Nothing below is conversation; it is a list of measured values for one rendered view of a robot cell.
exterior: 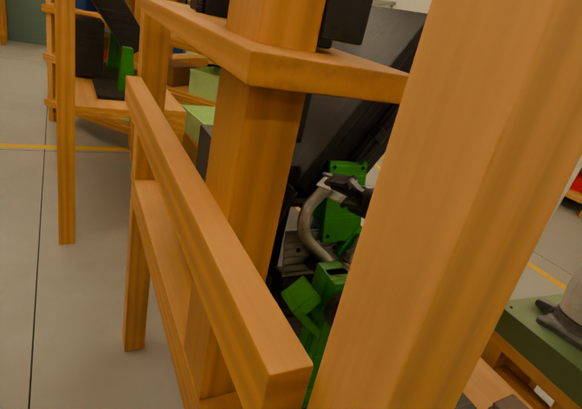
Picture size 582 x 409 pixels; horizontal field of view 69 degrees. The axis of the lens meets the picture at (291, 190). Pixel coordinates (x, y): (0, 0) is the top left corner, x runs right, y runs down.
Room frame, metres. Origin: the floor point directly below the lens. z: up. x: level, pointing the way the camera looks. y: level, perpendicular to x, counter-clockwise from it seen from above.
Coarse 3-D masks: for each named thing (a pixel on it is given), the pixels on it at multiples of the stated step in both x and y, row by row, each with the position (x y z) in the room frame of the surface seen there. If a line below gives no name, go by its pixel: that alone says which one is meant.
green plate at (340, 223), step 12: (336, 168) 0.99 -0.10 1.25; (348, 168) 1.01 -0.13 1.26; (360, 168) 1.03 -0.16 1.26; (360, 180) 1.02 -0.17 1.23; (324, 204) 0.97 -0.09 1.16; (336, 204) 0.98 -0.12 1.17; (324, 216) 0.96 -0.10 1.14; (336, 216) 0.97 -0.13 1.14; (348, 216) 0.99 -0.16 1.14; (324, 228) 0.95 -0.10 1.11; (336, 228) 0.97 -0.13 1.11; (348, 228) 0.98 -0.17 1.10; (324, 240) 0.94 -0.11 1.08; (336, 240) 0.96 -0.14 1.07
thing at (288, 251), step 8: (288, 232) 0.92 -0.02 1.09; (296, 232) 0.93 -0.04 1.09; (312, 232) 0.95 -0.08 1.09; (320, 232) 0.96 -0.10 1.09; (288, 240) 0.91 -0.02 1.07; (296, 240) 0.93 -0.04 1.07; (288, 248) 0.91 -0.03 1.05; (296, 248) 0.92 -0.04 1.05; (304, 248) 0.93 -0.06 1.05; (328, 248) 0.96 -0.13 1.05; (336, 248) 0.97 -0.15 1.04; (288, 256) 0.90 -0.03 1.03; (296, 256) 0.91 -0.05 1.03; (304, 256) 0.92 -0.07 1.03; (336, 256) 0.98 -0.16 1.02; (288, 264) 0.90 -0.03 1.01; (296, 264) 0.91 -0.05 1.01; (304, 264) 0.92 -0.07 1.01; (288, 272) 0.89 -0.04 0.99; (296, 272) 0.90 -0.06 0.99; (304, 272) 0.92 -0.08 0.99; (312, 272) 0.93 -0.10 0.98
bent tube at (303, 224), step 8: (328, 176) 0.94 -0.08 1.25; (320, 192) 0.92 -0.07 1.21; (328, 192) 0.93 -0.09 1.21; (312, 200) 0.91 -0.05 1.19; (320, 200) 0.92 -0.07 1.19; (304, 208) 0.90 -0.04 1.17; (312, 208) 0.90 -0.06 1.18; (304, 216) 0.89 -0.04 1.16; (304, 224) 0.88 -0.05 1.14; (304, 232) 0.88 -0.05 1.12; (304, 240) 0.88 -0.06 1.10; (312, 240) 0.89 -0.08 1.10; (312, 248) 0.89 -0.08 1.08; (320, 248) 0.90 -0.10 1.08; (320, 256) 0.89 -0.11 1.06; (328, 256) 0.91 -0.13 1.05
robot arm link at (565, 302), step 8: (576, 272) 1.04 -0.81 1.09; (576, 280) 1.02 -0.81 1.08; (568, 288) 1.03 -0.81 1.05; (576, 288) 1.00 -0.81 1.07; (568, 296) 1.01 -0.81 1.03; (576, 296) 0.99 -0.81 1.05; (560, 304) 1.03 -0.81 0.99; (568, 304) 1.00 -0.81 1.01; (576, 304) 0.98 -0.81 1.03; (568, 312) 0.99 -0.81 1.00; (576, 312) 0.97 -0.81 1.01; (576, 320) 0.97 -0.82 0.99
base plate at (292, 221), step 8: (288, 216) 1.39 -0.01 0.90; (296, 216) 1.41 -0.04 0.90; (288, 224) 1.32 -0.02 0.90; (296, 224) 1.34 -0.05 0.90; (280, 256) 1.10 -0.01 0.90; (280, 264) 1.06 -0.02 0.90; (344, 264) 1.14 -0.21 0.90; (272, 288) 0.94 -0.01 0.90; (288, 312) 0.86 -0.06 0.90; (288, 320) 0.83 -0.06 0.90; (296, 320) 0.84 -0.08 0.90; (296, 328) 0.81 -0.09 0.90; (464, 400) 0.70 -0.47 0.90; (304, 408) 0.59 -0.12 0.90; (456, 408) 0.67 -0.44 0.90; (464, 408) 0.68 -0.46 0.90; (472, 408) 0.68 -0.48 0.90
